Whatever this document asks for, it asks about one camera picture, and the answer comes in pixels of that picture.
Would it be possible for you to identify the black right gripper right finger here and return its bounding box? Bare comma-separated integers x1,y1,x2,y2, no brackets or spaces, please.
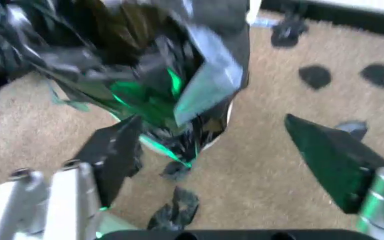
283,113,384,240

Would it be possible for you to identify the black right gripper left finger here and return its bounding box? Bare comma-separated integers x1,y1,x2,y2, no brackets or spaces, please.
0,116,144,240

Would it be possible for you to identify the black plastic garbage bag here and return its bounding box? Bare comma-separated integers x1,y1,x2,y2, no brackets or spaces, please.
0,0,252,166

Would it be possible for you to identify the grey scrap on carpet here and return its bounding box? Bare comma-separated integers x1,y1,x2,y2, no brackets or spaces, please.
335,120,369,139

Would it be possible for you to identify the black scrap on carpet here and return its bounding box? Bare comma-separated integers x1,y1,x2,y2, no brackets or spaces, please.
146,185,201,231
159,160,194,180

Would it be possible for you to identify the dark rounded carpet patch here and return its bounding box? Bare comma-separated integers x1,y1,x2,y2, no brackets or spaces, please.
360,63,384,89
297,64,333,90

